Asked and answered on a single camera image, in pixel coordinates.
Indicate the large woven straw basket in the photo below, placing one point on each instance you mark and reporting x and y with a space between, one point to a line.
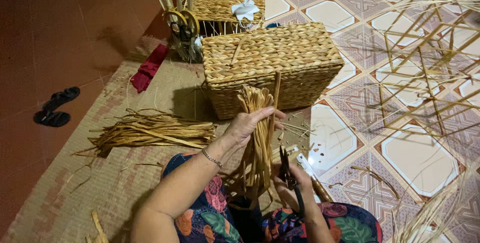
270 63

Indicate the red cloth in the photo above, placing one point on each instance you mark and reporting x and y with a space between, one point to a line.
148 68

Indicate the bundle of dried straw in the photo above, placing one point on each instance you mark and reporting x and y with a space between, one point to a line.
258 160

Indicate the loose pile of straw strands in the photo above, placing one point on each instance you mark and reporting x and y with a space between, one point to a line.
157 132

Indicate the woven floor mat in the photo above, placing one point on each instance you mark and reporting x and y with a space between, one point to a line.
123 186

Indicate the black scissors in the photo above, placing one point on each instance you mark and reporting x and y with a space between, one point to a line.
289 177

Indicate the person's right hand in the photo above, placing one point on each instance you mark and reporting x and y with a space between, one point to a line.
302 186

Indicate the scattered straw cuttings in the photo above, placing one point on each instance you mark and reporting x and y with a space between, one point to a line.
300 132

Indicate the black sandal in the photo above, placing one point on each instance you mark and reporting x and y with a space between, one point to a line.
62 98
51 119

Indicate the white crumpled cloth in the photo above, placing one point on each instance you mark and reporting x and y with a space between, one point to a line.
245 9

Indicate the small woven straw basket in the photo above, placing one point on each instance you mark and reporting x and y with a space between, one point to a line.
221 5

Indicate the bamboo stick frames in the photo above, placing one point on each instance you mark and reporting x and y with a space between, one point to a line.
431 48

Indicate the person's right fingers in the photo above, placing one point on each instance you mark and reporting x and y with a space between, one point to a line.
282 183

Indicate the short straw offcuts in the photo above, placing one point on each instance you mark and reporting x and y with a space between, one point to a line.
98 230

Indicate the floral patterned clothing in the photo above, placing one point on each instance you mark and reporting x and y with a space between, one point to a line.
213 216

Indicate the person's left hand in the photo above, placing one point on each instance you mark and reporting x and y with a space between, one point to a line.
243 126

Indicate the heap of thin pale fibres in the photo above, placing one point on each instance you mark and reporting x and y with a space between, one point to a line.
438 213

